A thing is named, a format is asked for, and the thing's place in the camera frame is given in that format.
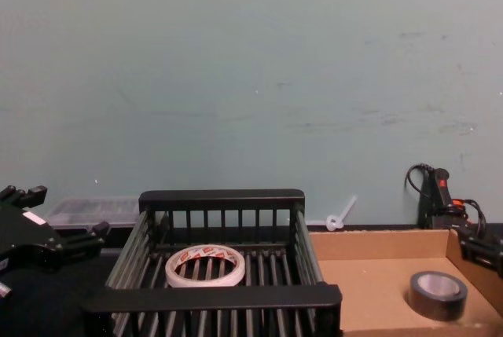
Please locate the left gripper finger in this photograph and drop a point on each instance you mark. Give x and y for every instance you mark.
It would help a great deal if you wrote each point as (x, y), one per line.
(27, 195)
(84, 240)

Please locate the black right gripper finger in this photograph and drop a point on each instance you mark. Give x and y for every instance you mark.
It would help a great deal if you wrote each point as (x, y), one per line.
(485, 251)

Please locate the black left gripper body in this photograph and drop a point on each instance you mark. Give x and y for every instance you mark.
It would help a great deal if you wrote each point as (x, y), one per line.
(23, 239)

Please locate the silver tape roll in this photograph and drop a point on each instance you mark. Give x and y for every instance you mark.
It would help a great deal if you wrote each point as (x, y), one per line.
(421, 298)

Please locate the white tape roll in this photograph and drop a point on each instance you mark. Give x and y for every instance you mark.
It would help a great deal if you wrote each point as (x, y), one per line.
(173, 275)

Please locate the clear plastic case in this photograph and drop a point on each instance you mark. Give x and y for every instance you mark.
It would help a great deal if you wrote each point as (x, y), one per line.
(90, 209)

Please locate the shallow brown cardboard tray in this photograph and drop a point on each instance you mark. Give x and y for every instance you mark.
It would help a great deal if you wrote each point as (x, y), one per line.
(373, 274)

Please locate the black rack with steel bars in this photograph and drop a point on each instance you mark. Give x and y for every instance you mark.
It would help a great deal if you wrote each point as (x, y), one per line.
(220, 299)

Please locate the white three-armed plastic piece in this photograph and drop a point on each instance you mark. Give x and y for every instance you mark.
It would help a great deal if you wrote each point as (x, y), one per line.
(334, 223)

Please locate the plain pale wall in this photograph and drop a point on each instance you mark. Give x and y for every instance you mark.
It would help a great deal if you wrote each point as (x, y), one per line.
(251, 78)

